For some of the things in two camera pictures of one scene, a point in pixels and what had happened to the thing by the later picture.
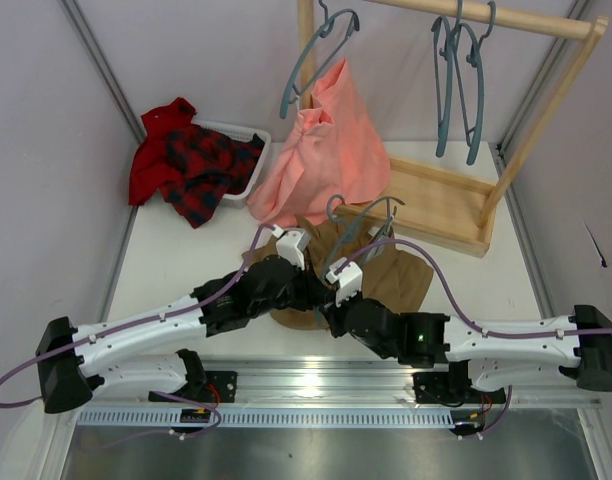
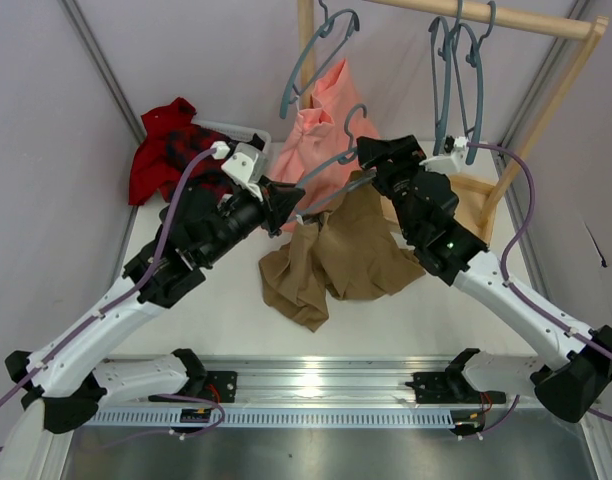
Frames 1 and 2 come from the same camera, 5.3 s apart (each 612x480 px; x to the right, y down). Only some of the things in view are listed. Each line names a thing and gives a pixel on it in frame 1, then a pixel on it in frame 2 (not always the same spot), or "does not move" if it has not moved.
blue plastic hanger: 335,206 → 347,156
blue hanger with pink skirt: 322,31 does not move
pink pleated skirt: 331,157 does not move
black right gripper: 333,312 → 391,163
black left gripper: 308,288 → 272,208
